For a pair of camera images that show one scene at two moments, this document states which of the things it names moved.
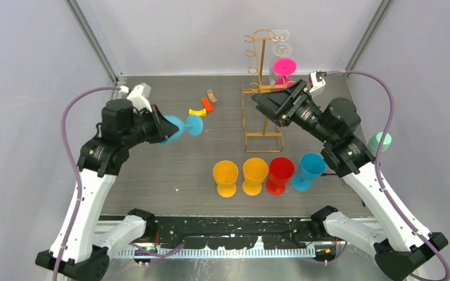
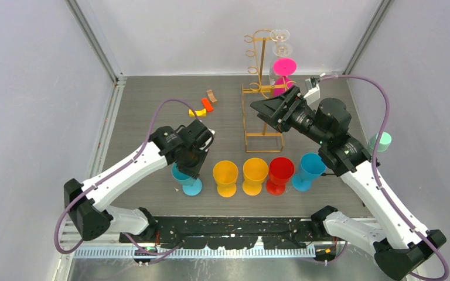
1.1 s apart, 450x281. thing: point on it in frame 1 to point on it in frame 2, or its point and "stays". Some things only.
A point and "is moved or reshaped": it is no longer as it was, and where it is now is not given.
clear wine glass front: (280, 50) stays
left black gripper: (163, 127) to (194, 171)
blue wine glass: (312, 165) stays
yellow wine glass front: (255, 170) stays
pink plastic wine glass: (284, 67) stays
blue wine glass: (194, 126) is moved or reshaped
